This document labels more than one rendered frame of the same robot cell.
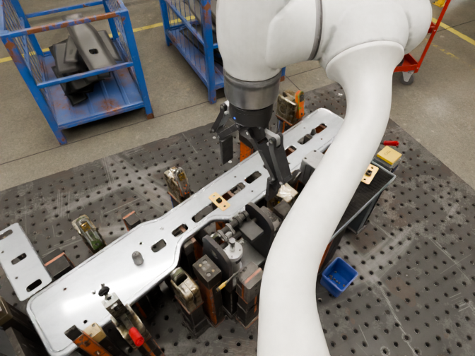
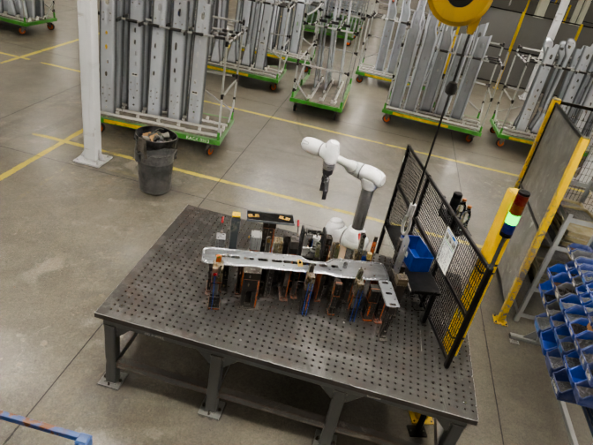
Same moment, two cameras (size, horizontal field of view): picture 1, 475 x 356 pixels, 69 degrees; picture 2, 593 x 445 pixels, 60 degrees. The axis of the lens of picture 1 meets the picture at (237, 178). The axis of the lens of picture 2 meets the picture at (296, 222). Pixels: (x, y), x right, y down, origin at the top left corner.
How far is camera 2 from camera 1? 3.93 m
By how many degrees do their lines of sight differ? 94
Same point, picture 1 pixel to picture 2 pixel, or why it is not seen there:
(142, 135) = not seen: outside the picture
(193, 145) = (258, 343)
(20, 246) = (386, 297)
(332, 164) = not seen: hidden behind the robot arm
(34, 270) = (383, 286)
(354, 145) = not seen: hidden behind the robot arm
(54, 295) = (379, 275)
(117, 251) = (350, 273)
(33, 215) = (379, 368)
